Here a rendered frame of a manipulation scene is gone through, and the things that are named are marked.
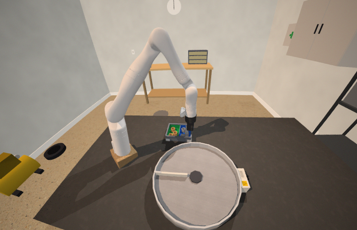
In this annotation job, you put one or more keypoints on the grey two-compartment bin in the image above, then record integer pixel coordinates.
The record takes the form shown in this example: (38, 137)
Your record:
(178, 128)

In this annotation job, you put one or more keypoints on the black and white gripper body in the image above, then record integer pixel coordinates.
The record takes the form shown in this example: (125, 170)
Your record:
(190, 117)

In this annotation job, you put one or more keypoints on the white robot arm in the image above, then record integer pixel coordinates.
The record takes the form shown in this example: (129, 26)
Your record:
(159, 41)

